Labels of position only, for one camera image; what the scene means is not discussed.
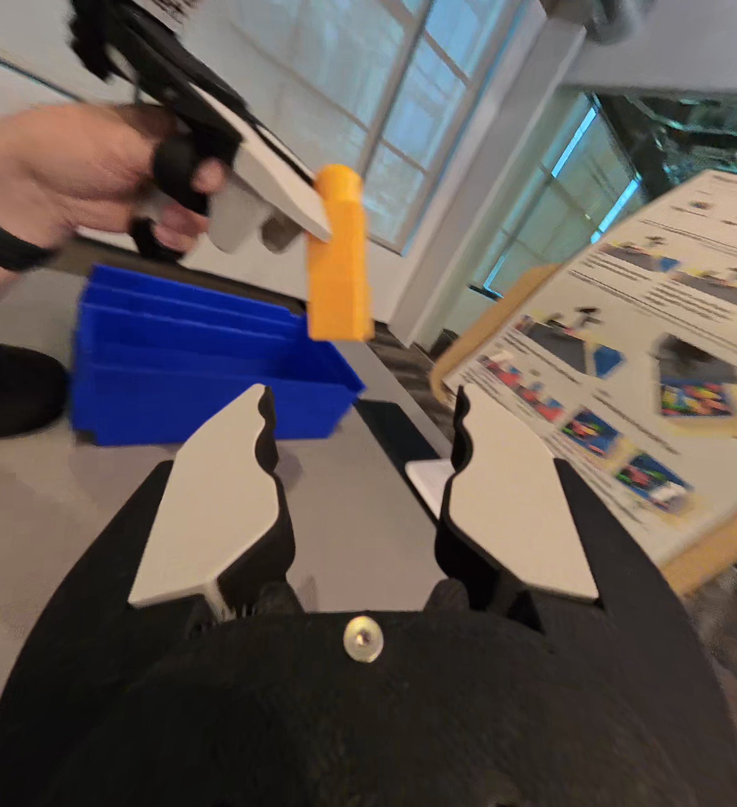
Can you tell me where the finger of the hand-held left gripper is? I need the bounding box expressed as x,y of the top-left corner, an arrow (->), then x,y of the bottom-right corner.
182,81 -> 317,188
232,140 -> 334,243

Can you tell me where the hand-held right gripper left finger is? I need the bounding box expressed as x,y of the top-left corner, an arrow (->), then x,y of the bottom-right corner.
127,383 -> 296,615

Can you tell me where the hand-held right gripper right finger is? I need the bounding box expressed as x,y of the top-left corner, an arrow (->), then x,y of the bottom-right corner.
434,385 -> 599,615

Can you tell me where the orange mega block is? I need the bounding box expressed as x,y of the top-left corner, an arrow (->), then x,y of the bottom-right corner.
306,164 -> 374,343

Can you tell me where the blue plastic bin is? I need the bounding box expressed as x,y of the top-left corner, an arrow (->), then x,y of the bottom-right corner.
69,265 -> 366,447

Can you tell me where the person's left hand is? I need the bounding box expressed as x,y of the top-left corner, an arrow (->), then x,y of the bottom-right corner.
0,104 -> 227,253

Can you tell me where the white stand base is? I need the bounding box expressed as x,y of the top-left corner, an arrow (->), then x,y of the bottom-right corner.
405,459 -> 454,518

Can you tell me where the wooden instruction board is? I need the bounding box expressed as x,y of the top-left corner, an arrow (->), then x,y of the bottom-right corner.
431,169 -> 737,596

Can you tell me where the black wristband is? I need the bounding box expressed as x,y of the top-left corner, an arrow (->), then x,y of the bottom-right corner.
0,198 -> 55,272

